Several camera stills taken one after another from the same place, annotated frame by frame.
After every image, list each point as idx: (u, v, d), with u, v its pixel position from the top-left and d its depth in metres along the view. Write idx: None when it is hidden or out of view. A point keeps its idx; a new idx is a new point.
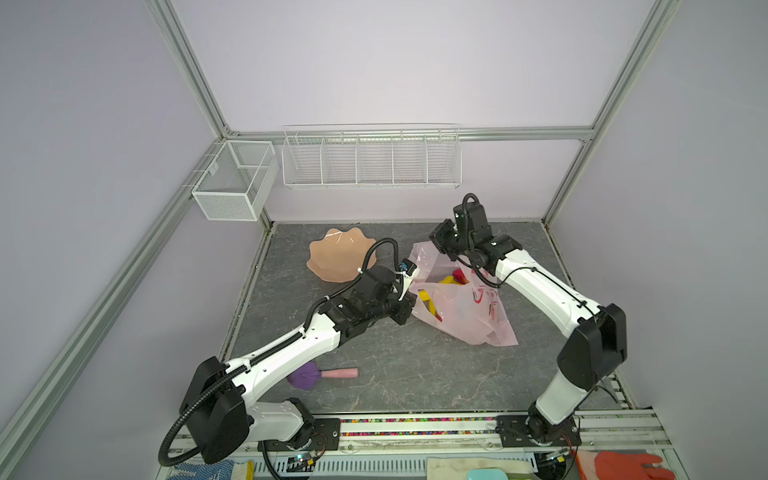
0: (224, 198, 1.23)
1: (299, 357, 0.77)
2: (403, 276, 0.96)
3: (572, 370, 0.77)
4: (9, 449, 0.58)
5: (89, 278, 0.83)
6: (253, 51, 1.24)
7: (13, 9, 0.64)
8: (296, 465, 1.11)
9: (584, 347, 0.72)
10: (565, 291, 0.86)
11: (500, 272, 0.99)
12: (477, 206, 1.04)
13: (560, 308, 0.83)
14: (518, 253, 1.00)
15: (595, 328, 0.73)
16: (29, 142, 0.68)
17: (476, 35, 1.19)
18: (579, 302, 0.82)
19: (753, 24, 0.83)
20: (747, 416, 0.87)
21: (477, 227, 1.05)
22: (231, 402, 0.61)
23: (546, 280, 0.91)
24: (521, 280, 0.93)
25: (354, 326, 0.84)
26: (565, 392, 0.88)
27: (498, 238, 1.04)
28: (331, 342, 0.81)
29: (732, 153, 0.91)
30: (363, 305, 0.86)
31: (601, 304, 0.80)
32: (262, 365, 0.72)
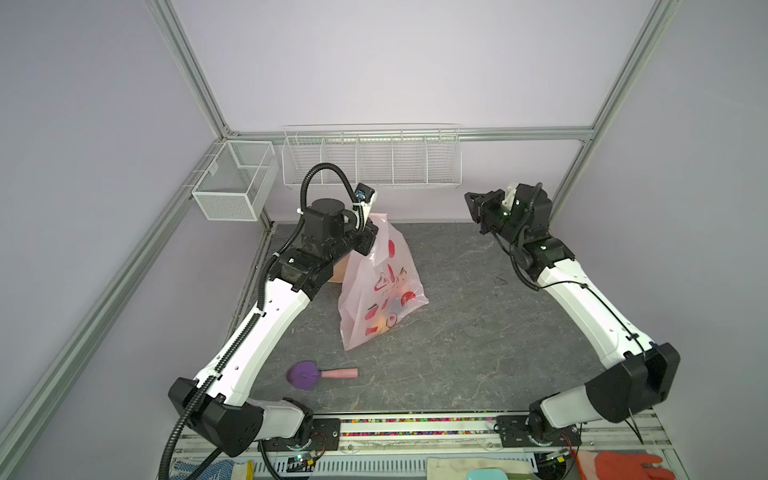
0: (224, 198, 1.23)
1: (270, 334, 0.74)
2: (361, 206, 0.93)
3: (605, 403, 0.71)
4: (10, 449, 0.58)
5: (90, 278, 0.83)
6: (252, 51, 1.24)
7: (12, 9, 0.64)
8: (297, 465, 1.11)
9: (625, 384, 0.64)
10: (614, 317, 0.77)
11: (542, 278, 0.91)
12: (546, 203, 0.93)
13: (607, 338, 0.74)
14: (568, 264, 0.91)
15: (640, 362, 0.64)
16: (29, 143, 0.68)
17: (476, 36, 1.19)
18: (630, 334, 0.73)
19: (753, 26, 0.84)
20: (747, 416, 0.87)
21: (535, 225, 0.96)
22: (218, 412, 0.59)
23: (596, 299, 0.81)
24: (568, 294, 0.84)
25: (317, 274, 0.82)
26: (579, 410, 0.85)
27: (550, 242, 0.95)
28: (298, 303, 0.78)
29: (733, 154, 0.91)
30: (320, 249, 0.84)
31: (654, 341, 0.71)
32: (232, 363, 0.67)
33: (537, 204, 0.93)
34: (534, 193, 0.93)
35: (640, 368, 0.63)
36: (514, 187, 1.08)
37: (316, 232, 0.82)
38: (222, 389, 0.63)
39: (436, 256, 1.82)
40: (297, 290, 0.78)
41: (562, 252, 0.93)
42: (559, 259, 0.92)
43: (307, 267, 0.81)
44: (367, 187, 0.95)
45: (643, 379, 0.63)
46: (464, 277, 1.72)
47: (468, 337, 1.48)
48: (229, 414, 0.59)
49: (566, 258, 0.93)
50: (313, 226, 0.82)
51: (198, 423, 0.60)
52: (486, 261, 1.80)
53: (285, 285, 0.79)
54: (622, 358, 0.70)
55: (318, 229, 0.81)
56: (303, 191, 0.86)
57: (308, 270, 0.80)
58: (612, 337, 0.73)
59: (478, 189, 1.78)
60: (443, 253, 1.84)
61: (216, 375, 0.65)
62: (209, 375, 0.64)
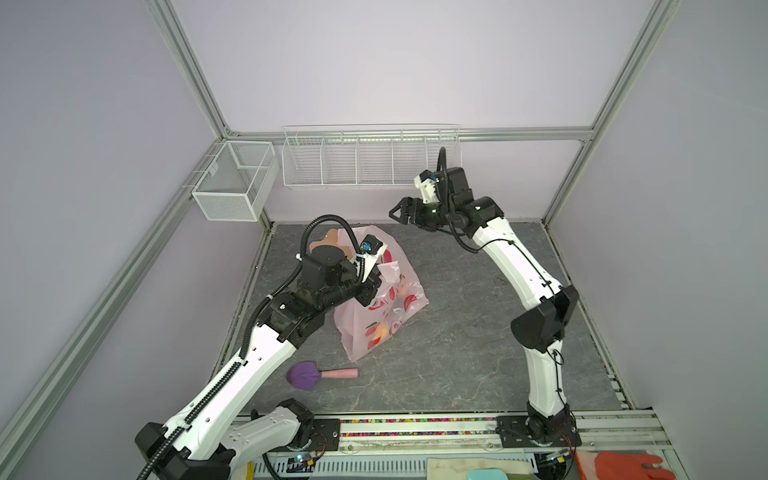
0: (224, 199, 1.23)
1: (248, 385, 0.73)
2: (364, 258, 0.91)
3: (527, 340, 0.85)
4: (10, 449, 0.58)
5: (89, 278, 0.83)
6: (252, 51, 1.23)
7: (13, 9, 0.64)
8: (297, 465, 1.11)
9: (539, 322, 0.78)
10: (534, 267, 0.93)
11: (478, 239, 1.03)
12: (456, 171, 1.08)
13: (528, 285, 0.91)
14: (498, 222, 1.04)
15: (550, 303, 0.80)
16: (29, 142, 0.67)
17: (476, 36, 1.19)
18: (544, 281, 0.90)
19: (753, 25, 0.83)
20: (747, 416, 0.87)
21: (458, 191, 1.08)
22: (179, 468, 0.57)
23: (520, 252, 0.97)
24: (498, 253, 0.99)
25: (307, 324, 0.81)
26: (547, 376, 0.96)
27: (480, 202, 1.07)
28: (282, 353, 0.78)
29: (733, 154, 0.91)
30: (313, 297, 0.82)
31: (561, 284, 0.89)
32: (204, 414, 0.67)
33: (450, 174, 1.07)
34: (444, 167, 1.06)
35: (550, 308, 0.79)
36: (424, 181, 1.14)
37: (310, 280, 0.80)
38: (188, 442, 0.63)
39: (436, 256, 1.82)
40: (282, 341, 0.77)
41: (493, 211, 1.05)
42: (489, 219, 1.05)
43: (297, 315, 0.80)
44: (375, 239, 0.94)
45: (552, 315, 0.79)
46: (464, 277, 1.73)
47: (468, 337, 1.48)
48: (191, 472, 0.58)
49: (497, 217, 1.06)
50: (309, 274, 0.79)
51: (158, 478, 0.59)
52: (486, 261, 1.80)
53: (272, 334, 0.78)
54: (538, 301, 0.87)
55: (313, 277, 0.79)
56: (305, 236, 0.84)
57: (297, 320, 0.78)
58: (531, 285, 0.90)
59: (478, 189, 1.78)
60: (443, 252, 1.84)
61: (185, 427, 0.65)
62: (179, 425, 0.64)
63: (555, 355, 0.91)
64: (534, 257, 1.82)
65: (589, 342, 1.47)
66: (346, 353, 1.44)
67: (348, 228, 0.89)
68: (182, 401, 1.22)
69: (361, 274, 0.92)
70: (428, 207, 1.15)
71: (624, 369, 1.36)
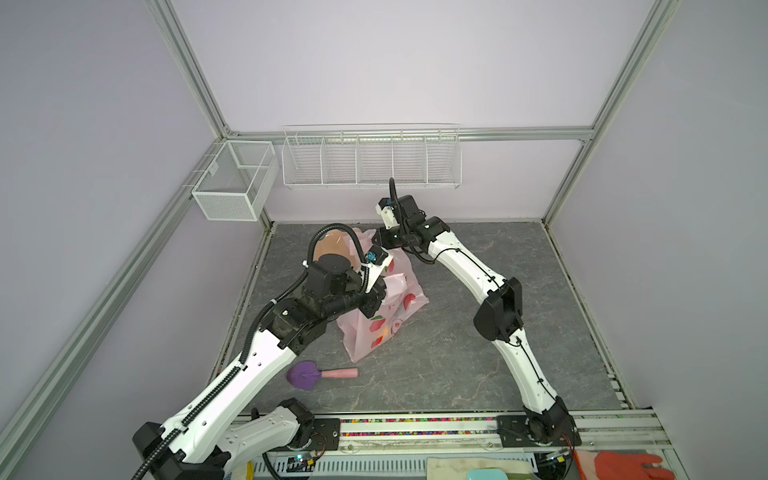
0: (224, 199, 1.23)
1: (246, 391, 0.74)
2: (368, 268, 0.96)
3: (485, 328, 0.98)
4: (10, 448, 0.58)
5: (89, 278, 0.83)
6: (253, 51, 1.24)
7: (13, 9, 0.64)
8: (296, 465, 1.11)
9: (490, 312, 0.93)
10: (479, 267, 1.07)
11: (431, 251, 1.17)
12: (407, 197, 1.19)
13: (477, 283, 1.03)
14: (445, 235, 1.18)
15: (496, 296, 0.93)
16: (27, 141, 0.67)
17: (475, 36, 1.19)
18: (489, 277, 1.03)
19: (754, 24, 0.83)
20: (746, 416, 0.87)
21: (411, 215, 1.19)
22: (173, 470, 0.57)
23: (467, 257, 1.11)
24: (449, 259, 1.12)
25: (308, 332, 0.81)
26: (527, 372, 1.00)
27: (429, 221, 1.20)
28: (282, 359, 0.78)
29: (733, 152, 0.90)
30: (316, 304, 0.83)
31: (505, 278, 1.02)
32: (202, 417, 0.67)
33: (402, 200, 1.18)
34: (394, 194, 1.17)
35: (497, 300, 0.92)
36: (384, 209, 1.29)
37: (315, 287, 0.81)
38: (184, 444, 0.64)
39: None
40: (283, 347, 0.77)
41: (440, 227, 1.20)
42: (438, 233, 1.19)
43: (299, 322, 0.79)
44: (379, 250, 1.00)
45: (500, 306, 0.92)
46: None
47: (467, 337, 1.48)
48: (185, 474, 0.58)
49: (444, 231, 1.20)
50: (314, 281, 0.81)
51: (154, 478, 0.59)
52: (486, 261, 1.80)
53: (273, 340, 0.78)
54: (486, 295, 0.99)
55: (318, 285, 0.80)
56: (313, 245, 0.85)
57: (299, 327, 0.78)
58: (479, 281, 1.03)
59: (478, 188, 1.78)
60: None
61: (181, 429, 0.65)
62: (175, 427, 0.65)
63: (519, 343, 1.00)
64: (534, 257, 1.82)
65: (589, 342, 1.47)
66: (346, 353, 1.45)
67: (355, 238, 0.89)
68: (183, 400, 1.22)
69: (363, 283, 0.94)
70: (391, 232, 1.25)
71: (624, 368, 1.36)
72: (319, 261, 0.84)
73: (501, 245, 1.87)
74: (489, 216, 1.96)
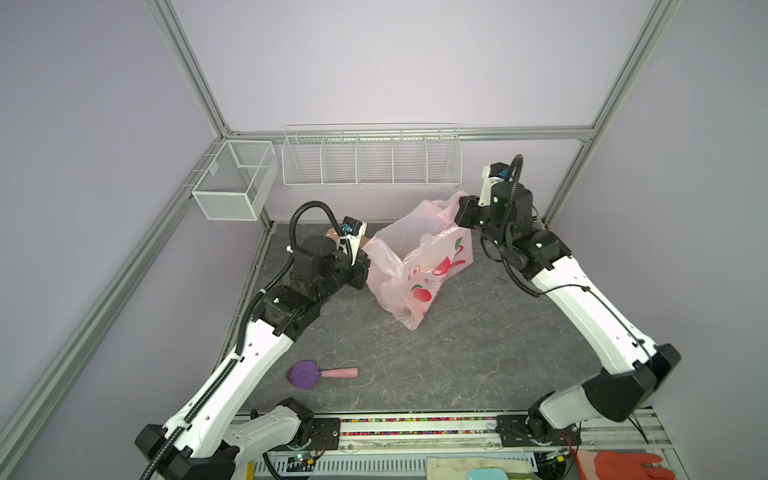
0: (224, 198, 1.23)
1: (246, 381, 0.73)
2: (347, 240, 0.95)
3: (606, 402, 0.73)
4: (10, 450, 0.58)
5: (88, 279, 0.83)
6: (253, 51, 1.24)
7: (12, 9, 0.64)
8: (296, 465, 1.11)
9: (633, 392, 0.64)
10: (619, 320, 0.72)
11: (540, 280, 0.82)
12: (526, 193, 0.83)
13: (614, 346, 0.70)
14: (566, 262, 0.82)
15: (647, 370, 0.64)
16: (27, 143, 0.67)
17: (475, 36, 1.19)
18: (636, 341, 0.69)
19: (753, 24, 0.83)
20: (747, 417, 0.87)
21: (519, 219, 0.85)
22: (182, 466, 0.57)
23: (599, 300, 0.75)
24: (568, 298, 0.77)
25: (302, 315, 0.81)
26: (578, 408, 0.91)
27: (541, 236, 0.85)
28: (280, 346, 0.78)
29: (732, 153, 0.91)
30: (308, 288, 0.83)
31: (658, 345, 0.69)
32: (203, 412, 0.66)
33: (517, 195, 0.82)
34: (511, 181, 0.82)
35: (646, 377, 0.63)
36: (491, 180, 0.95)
37: (303, 271, 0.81)
38: (189, 441, 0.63)
39: None
40: (278, 333, 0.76)
41: (557, 248, 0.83)
42: (553, 257, 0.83)
43: (291, 307, 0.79)
44: (353, 219, 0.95)
45: (650, 387, 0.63)
46: (464, 277, 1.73)
47: (467, 336, 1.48)
48: (194, 470, 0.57)
49: (562, 255, 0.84)
50: (301, 264, 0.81)
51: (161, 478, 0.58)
52: (485, 261, 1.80)
53: (268, 328, 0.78)
54: (629, 369, 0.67)
55: (307, 268, 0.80)
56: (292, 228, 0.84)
57: (293, 311, 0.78)
58: (620, 345, 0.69)
59: (478, 188, 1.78)
60: None
61: (185, 426, 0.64)
62: (178, 426, 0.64)
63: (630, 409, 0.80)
64: None
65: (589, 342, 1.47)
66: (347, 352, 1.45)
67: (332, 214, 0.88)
68: (182, 400, 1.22)
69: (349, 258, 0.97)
70: (480, 215, 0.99)
71: None
72: (303, 245, 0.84)
73: None
74: None
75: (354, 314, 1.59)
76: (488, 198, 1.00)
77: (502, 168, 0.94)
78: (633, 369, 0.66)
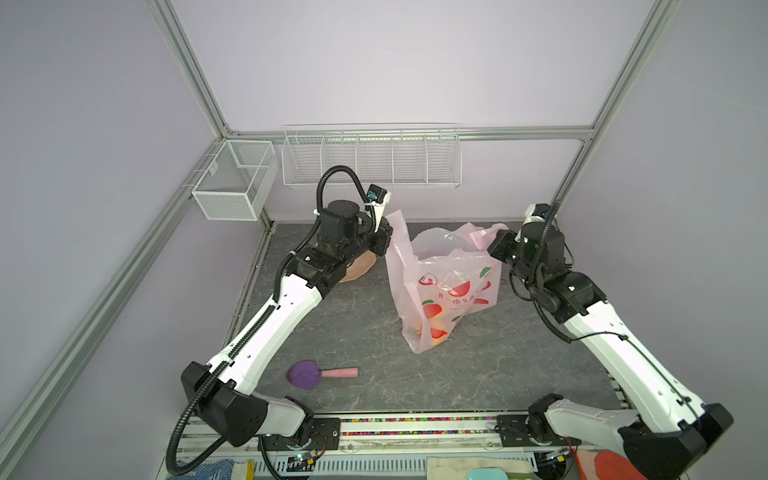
0: (224, 198, 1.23)
1: (281, 327, 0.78)
2: (373, 207, 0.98)
3: (646, 461, 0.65)
4: (11, 448, 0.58)
5: (89, 278, 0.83)
6: (253, 51, 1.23)
7: (12, 9, 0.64)
8: (296, 465, 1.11)
9: (678, 453, 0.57)
10: (660, 374, 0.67)
11: (575, 327, 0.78)
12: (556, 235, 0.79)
13: (655, 402, 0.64)
14: (602, 308, 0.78)
15: (695, 431, 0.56)
16: (27, 143, 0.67)
17: (475, 35, 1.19)
18: (681, 398, 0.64)
19: (753, 24, 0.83)
20: (748, 416, 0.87)
21: (550, 261, 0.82)
22: (228, 397, 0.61)
23: (637, 353, 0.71)
24: (604, 345, 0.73)
25: (331, 274, 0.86)
26: (598, 437, 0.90)
27: (573, 278, 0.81)
28: (311, 299, 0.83)
29: (732, 153, 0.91)
30: (335, 249, 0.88)
31: (707, 405, 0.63)
32: (245, 352, 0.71)
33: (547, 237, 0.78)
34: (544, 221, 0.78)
35: (695, 438, 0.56)
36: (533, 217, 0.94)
37: (331, 232, 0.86)
38: (233, 375, 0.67)
39: None
40: (311, 286, 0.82)
41: (591, 292, 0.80)
42: (587, 301, 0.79)
43: (322, 264, 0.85)
44: (378, 187, 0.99)
45: (700, 452, 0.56)
46: None
47: (468, 336, 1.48)
48: (237, 401, 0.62)
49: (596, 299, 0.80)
50: (329, 226, 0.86)
51: (208, 405, 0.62)
52: None
53: (300, 281, 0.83)
54: (676, 428, 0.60)
55: (334, 229, 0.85)
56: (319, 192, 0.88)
57: (323, 268, 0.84)
58: (662, 400, 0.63)
59: (478, 188, 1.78)
60: None
61: (228, 362, 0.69)
62: (222, 361, 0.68)
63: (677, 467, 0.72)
64: None
65: None
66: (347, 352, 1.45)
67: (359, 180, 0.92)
68: (182, 400, 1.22)
69: (373, 224, 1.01)
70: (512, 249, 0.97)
71: None
72: (329, 208, 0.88)
73: None
74: (489, 216, 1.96)
75: (354, 314, 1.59)
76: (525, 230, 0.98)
77: (545, 209, 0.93)
78: (679, 428, 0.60)
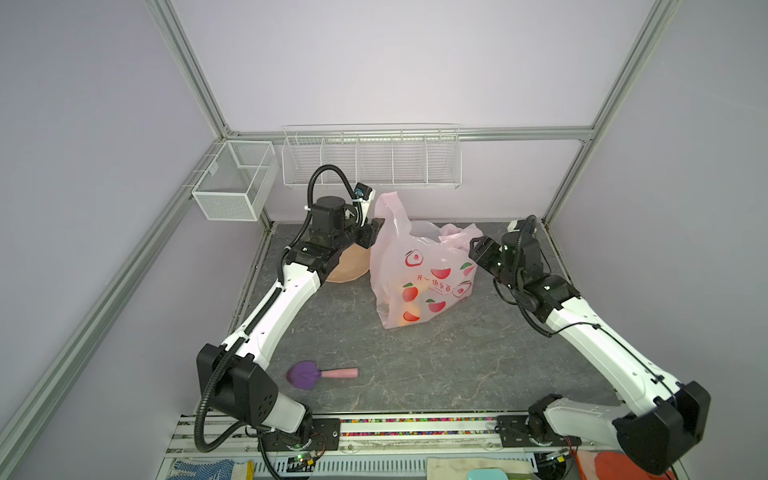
0: (223, 198, 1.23)
1: (290, 306, 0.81)
2: (359, 202, 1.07)
3: (638, 451, 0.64)
4: (11, 448, 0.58)
5: (89, 278, 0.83)
6: (253, 51, 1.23)
7: (13, 8, 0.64)
8: (297, 465, 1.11)
9: (660, 434, 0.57)
10: (633, 356, 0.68)
11: (552, 321, 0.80)
12: (534, 240, 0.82)
13: (630, 382, 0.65)
14: (576, 303, 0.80)
15: (670, 407, 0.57)
16: (25, 142, 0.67)
17: (475, 36, 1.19)
18: (654, 376, 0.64)
19: (753, 24, 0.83)
20: (749, 415, 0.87)
21: (529, 264, 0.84)
22: (247, 370, 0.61)
23: (612, 339, 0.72)
24: (579, 335, 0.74)
25: (328, 262, 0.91)
26: (594, 432, 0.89)
27: (551, 279, 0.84)
28: (313, 282, 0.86)
29: (733, 152, 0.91)
30: (327, 240, 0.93)
31: (682, 382, 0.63)
32: (258, 329, 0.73)
33: (525, 243, 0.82)
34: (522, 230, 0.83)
35: (672, 413, 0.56)
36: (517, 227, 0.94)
37: (322, 225, 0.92)
38: (250, 350, 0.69)
39: None
40: (312, 270, 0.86)
41: (567, 289, 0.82)
42: (562, 297, 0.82)
43: (319, 254, 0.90)
44: (364, 185, 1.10)
45: (679, 427, 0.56)
46: None
47: (467, 336, 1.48)
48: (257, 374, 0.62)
49: (571, 297, 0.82)
50: (321, 219, 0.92)
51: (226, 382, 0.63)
52: None
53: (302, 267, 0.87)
54: (653, 406, 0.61)
55: (325, 221, 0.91)
56: (309, 189, 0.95)
57: (320, 256, 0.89)
58: (637, 380, 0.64)
59: (478, 188, 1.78)
60: None
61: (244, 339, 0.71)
62: (238, 338, 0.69)
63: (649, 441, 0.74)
64: None
65: None
66: (347, 353, 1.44)
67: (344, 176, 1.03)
68: (182, 400, 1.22)
69: (360, 218, 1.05)
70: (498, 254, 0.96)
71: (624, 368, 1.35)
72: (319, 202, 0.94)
73: None
74: (489, 217, 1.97)
75: (354, 315, 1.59)
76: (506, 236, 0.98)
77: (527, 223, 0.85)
78: (656, 406, 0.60)
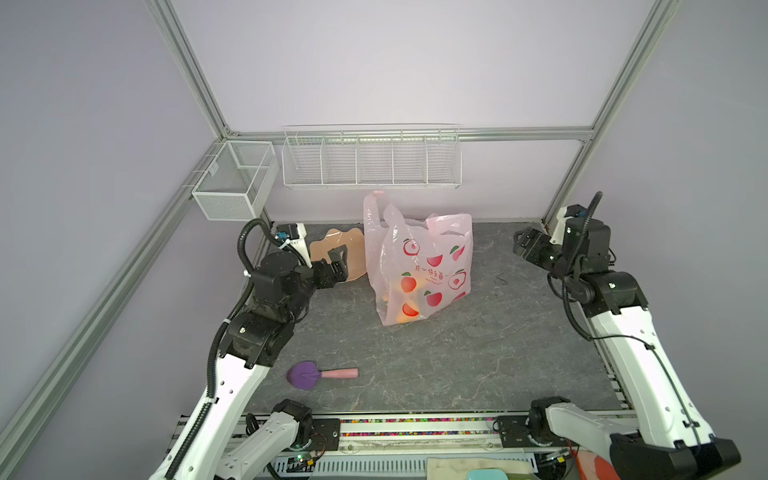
0: (224, 199, 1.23)
1: (226, 420, 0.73)
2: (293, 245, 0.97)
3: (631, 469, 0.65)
4: (11, 449, 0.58)
5: (89, 278, 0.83)
6: (253, 52, 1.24)
7: (12, 8, 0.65)
8: (296, 465, 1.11)
9: (662, 468, 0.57)
10: (674, 394, 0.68)
11: (604, 321, 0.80)
12: (602, 230, 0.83)
13: (658, 415, 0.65)
14: (637, 312, 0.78)
15: (688, 451, 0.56)
16: (22, 142, 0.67)
17: (475, 36, 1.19)
18: (689, 420, 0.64)
19: (752, 24, 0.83)
20: (750, 416, 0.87)
21: (592, 255, 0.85)
22: None
23: (659, 365, 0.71)
24: (624, 348, 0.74)
25: (274, 340, 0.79)
26: (591, 441, 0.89)
27: (616, 277, 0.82)
28: (254, 377, 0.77)
29: (733, 153, 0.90)
30: (274, 311, 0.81)
31: (715, 436, 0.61)
32: (186, 465, 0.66)
33: (591, 231, 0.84)
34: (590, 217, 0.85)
35: (688, 459, 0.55)
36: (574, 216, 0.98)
37: (267, 294, 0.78)
38: None
39: None
40: (250, 367, 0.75)
41: (632, 296, 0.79)
42: (623, 302, 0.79)
43: (261, 335, 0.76)
44: (289, 227, 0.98)
45: (689, 472, 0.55)
46: None
47: (468, 337, 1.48)
48: None
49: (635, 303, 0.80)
50: (263, 288, 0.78)
51: None
52: (486, 262, 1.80)
53: (238, 363, 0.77)
54: (671, 445, 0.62)
55: (269, 290, 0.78)
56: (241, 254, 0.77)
57: (264, 339, 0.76)
58: (666, 416, 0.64)
59: (478, 188, 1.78)
60: None
61: None
62: None
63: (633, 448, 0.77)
64: None
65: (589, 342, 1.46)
66: (346, 353, 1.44)
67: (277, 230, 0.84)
68: (182, 401, 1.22)
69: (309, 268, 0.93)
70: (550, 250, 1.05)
71: None
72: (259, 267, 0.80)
73: (501, 245, 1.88)
74: (489, 217, 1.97)
75: (354, 315, 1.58)
76: (560, 237, 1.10)
77: (579, 209, 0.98)
78: (675, 447, 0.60)
